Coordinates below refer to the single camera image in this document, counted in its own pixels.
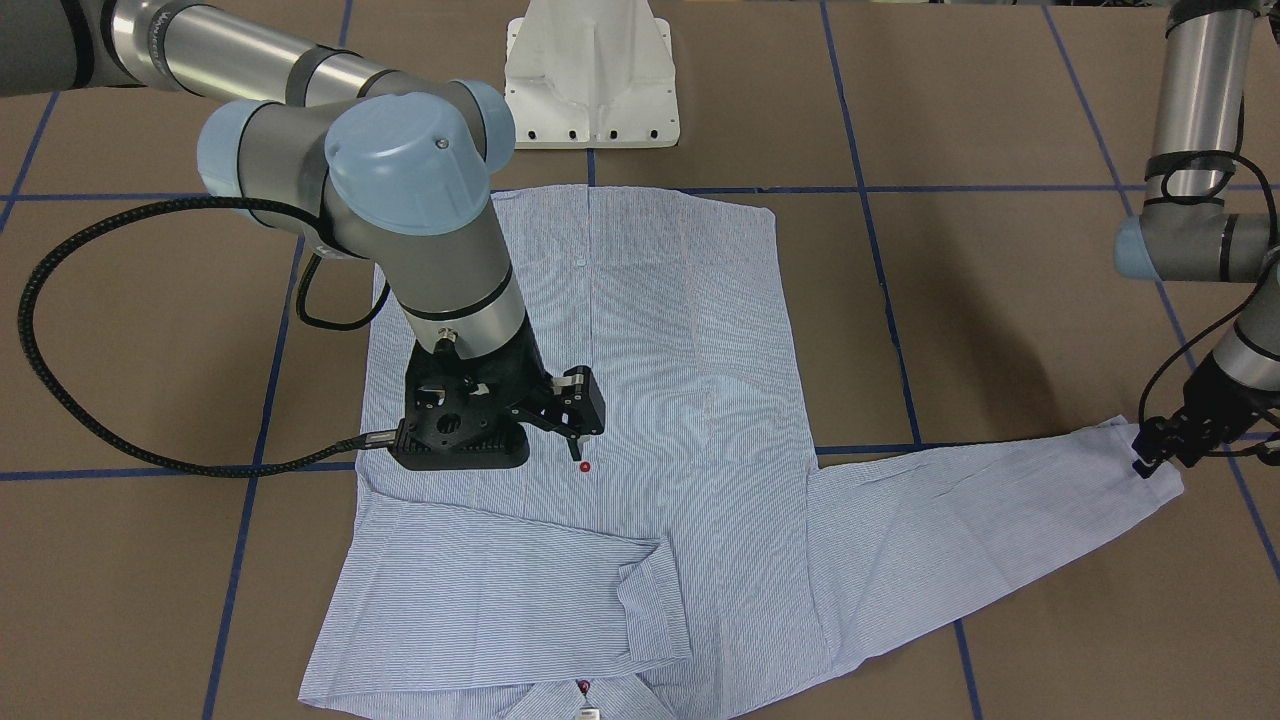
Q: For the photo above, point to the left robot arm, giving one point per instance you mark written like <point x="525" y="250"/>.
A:
<point x="1209" y="215"/>

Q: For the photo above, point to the blue striped button shirt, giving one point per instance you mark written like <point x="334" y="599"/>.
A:
<point x="706" y="565"/>

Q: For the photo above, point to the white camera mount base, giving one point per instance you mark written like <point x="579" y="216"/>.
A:
<point x="591" y="75"/>

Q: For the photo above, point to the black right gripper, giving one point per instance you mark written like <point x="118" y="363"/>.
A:
<point x="527" y="377"/>

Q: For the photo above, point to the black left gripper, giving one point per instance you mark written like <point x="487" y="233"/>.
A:
<point x="1217" y="409"/>

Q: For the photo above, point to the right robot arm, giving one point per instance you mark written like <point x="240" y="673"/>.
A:
<point x="365" y="162"/>

